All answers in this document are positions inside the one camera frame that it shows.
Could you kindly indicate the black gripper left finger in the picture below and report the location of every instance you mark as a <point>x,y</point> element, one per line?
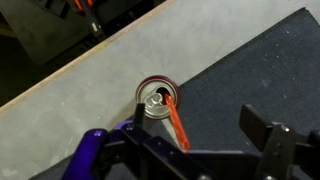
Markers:
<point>139,114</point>

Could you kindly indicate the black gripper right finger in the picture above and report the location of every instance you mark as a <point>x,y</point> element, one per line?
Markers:
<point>254,126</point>

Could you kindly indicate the red and white soda can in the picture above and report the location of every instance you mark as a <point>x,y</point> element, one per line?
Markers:
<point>152,90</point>

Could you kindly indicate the red twisted straw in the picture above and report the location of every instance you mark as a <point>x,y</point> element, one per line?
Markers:
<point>181,136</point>

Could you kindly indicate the dark blue left mat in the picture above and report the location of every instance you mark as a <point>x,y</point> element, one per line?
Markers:
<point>278,73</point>

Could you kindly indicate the black orange bar clamp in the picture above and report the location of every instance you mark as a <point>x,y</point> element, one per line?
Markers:
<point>85,7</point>

